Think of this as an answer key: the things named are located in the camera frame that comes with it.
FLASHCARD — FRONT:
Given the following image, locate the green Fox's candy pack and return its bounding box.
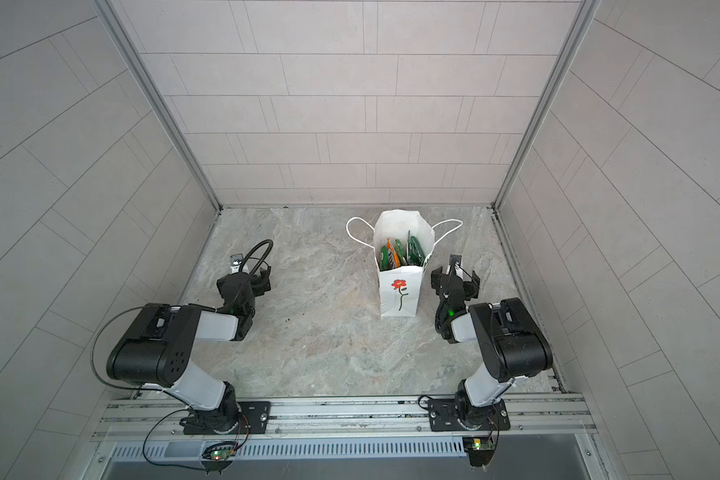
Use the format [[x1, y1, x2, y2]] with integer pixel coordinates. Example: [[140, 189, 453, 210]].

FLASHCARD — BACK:
[[380, 245, 393, 271]]

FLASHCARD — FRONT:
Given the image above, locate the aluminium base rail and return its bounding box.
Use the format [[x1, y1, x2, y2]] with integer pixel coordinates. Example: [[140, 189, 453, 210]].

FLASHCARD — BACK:
[[92, 393, 597, 441]]

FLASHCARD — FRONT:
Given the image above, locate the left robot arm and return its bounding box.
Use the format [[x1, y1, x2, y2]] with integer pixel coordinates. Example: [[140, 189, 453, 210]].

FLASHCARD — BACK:
[[106, 264, 271, 435]]

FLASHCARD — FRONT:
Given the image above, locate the dark green crisps bag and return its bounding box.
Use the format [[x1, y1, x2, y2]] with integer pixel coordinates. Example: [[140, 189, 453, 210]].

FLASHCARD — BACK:
[[407, 232, 427, 267]]

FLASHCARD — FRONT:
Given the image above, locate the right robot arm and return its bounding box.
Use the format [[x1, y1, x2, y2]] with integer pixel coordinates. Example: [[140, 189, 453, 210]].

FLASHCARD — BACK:
[[426, 254, 553, 432]]

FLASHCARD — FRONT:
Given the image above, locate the white floral paper bag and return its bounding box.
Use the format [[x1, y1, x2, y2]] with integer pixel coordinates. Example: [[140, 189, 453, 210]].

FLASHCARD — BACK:
[[345, 209, 463, 317]]

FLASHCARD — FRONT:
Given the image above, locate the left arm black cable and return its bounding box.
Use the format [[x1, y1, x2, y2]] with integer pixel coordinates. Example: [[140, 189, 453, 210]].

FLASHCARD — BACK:
[[89, 238, 275, 392]]

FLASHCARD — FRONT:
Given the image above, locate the left circuit board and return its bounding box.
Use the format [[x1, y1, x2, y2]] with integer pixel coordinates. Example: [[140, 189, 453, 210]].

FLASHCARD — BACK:
[[200, 441, 238, 475]]

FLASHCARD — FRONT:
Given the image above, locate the orange Fox's candy pack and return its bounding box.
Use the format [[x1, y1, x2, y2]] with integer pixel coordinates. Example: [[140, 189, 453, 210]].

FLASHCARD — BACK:
[[386, 239, 402, 269]]

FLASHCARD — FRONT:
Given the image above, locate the right circuit board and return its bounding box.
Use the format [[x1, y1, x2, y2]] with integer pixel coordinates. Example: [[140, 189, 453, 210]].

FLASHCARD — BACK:
[[462, 437, 497, 469]]

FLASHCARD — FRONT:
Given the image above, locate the circuit board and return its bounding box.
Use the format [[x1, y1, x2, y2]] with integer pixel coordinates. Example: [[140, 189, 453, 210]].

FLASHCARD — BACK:
[[200, 441, 238, 475], [462, 437, 497, 469]]

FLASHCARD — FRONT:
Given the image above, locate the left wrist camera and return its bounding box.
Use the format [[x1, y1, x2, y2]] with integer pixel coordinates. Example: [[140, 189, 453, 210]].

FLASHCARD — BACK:
[[230, 253, 244, 273]]

